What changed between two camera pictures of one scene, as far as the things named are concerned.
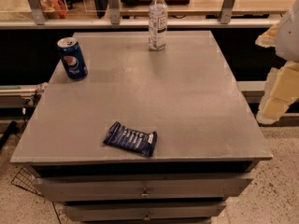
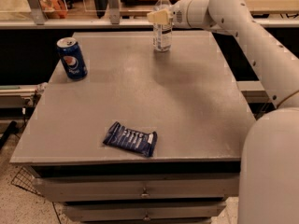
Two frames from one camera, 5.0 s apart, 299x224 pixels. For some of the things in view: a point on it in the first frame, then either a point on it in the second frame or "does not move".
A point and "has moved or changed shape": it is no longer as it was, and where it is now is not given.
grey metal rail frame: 40,21 does not move
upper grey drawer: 103,187 does not move
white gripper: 289,36 to 178,15
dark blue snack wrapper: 132,139 does not move
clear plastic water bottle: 158,21 has moved or changed shape
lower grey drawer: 144,211 does not move
